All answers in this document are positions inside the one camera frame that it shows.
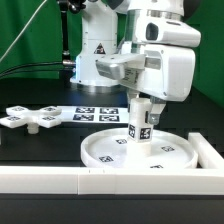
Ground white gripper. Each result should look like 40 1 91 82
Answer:
96 13 201 125

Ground white round table top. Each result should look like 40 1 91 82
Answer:
81 128 198 170

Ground white cross table base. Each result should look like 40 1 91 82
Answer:
0 106 62 134

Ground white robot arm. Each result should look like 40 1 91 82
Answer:
71 0 201 124

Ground white marker sheet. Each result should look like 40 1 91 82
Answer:
59 106 129 124

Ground white obstacle fence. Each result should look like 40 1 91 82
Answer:
0 133 224 195

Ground black camera stand pole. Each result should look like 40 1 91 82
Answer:
56 0 86 85

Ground black cables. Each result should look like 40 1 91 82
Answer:
0 61 66 80

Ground grey diagonal cable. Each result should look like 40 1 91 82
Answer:
0 0 48 63

